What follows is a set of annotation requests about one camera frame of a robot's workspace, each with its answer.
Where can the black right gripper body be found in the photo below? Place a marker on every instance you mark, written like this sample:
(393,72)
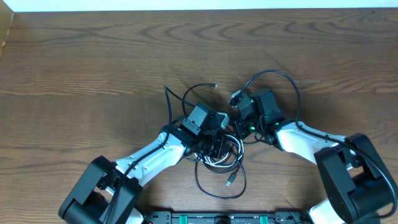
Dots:
(251,124)

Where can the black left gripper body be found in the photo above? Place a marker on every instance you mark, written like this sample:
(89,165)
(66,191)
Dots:
(211,146)

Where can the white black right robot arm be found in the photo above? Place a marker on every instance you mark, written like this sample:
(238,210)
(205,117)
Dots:
(357,183)

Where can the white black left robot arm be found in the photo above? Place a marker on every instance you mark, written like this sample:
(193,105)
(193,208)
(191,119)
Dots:
(107,192)

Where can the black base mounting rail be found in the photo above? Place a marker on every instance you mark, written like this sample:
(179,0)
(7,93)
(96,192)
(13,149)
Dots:
(278,217)

